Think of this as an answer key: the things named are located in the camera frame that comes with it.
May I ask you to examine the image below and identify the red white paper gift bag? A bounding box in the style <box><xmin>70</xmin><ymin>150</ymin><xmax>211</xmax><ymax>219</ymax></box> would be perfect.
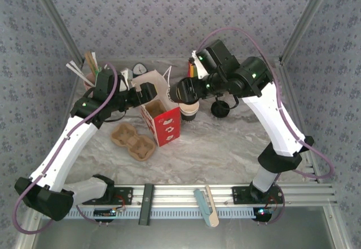
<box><xmin>131</xmin><ymin>65</ymin><xmax>182</xmax><ymax>147</ymax></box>

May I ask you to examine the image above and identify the teal alarm clock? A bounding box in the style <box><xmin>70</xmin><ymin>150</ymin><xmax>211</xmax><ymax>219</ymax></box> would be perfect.
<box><xmin>133</xmin><ymin>63</ymin><xmax>148</xmax><ymax>77</ymax></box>

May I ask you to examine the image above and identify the black plastic cup lid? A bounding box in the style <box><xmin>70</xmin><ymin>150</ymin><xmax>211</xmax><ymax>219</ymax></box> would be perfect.
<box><xmin>211</xmin><ymin>101</ymin><xmax>231</xmax><ymax>119</ymax></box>

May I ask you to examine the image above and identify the dark green flat bar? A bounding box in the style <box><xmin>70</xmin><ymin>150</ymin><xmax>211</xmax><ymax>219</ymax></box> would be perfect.
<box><xmin>138</xmin><ymin>184</ymin><xmax>155</xmax><ymax>226</ymax></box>

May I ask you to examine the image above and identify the light blue plastic tool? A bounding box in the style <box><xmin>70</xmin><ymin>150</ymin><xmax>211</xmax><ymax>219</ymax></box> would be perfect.
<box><xmin>193</xmin><ymin>189</ymin><xmax>215</xmax><ymax>228</ymax></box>

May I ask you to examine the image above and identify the flat wooden stick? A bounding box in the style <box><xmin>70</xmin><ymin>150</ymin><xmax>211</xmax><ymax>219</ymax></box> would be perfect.
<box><xmin>205</xmin><ymin>185</ymin><xmax>220</xmax><ymax>228</ymax></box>

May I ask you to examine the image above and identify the aluminium side rail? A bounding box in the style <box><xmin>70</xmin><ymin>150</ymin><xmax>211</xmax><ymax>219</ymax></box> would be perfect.
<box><xmin>278</xmin><ymin>59</ymin><xmax>324</xmax><ymax>184</ymax></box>

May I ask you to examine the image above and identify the aluminium frame post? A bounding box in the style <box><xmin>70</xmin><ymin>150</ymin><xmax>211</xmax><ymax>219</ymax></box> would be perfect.
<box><xmin>279</xmin><ymin>0</ymin><xmax>338</xmax><ymax>63</ymax></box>
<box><xmin>27</xmin><ymin>0</ymin><xmax>85</xmax><ymax>63</ymax></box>

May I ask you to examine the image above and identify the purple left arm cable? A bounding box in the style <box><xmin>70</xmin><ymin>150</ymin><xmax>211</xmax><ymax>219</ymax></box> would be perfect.
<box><xmin>14</xmin><ymin>62</ymin><xmax>118</xmax><ymax>234</ymax></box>

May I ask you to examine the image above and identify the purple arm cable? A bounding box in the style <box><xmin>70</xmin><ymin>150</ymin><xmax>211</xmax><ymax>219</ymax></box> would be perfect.
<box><xmin>199</xmin><ymin>27</ymin><xmax>336</xmax><ymax>225</ymax></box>
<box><xmin>14</xmin><ymin>62</ymin><xmax>118</xmax><ymax>234</ymax></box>

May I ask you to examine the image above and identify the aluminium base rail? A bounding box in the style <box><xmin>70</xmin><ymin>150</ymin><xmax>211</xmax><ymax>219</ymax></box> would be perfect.
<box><xmin>32</xmin><ymin>184</ymin><xmax>338</xmax><ymax>207</ymax></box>

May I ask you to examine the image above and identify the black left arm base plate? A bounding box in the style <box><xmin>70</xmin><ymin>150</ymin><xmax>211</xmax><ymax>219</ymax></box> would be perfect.
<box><xmin>82</xmin><ymin>186</ymin><xmax>134</xmax><ymax>206</ymax></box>

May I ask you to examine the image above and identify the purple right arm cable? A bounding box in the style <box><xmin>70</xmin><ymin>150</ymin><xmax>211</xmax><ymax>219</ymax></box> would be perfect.
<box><xmin>199</xmin><ymin>27</ymin><xmax>336</xmax><ymax>225</ymax></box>

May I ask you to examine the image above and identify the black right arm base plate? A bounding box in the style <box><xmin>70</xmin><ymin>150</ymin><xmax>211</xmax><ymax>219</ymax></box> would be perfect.
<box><xmin>231</xmin><ymin>186</ymin><xmax>284</xmax><ymax>206</ymax></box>

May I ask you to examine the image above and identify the light blue slotted cable duct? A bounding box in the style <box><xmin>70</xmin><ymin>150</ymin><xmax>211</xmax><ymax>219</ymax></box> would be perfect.
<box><xmin>67</xmin><ymin>208</ymin><xmax>260</xmax><ymax>220</ymax></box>

